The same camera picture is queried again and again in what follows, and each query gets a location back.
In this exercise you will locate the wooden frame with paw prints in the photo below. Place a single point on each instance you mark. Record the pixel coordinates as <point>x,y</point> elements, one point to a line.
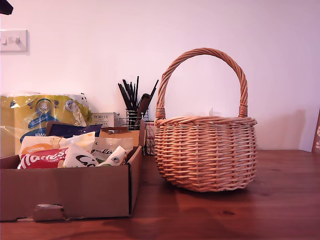
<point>316,135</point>

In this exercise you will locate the yellow paper towel pack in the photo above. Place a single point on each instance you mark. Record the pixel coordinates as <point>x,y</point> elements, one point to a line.
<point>30,117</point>

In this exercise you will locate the white red Maltesers bunnies bag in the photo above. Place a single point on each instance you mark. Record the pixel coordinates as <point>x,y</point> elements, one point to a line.
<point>40,157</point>

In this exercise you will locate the black drinking straws bundle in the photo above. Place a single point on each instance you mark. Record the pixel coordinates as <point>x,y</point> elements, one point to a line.
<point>128,97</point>

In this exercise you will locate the brown cardboard box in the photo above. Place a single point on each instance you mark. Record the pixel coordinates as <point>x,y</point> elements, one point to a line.
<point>75,190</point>

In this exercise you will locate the blue Terry's mini eggs bag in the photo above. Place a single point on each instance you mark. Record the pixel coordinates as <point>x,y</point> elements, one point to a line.
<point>75,130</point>

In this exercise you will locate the white light switch plate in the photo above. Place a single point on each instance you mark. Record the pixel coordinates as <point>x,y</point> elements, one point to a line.
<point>13,41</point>

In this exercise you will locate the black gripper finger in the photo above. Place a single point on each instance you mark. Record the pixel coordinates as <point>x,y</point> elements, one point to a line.
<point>5,7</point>

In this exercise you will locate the white Porlex box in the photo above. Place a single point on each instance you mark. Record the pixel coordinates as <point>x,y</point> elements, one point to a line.
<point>101,118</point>

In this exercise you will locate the white Galaxy truffle eggs bag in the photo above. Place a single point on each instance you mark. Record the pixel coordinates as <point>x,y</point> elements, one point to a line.
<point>110,143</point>
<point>80,160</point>

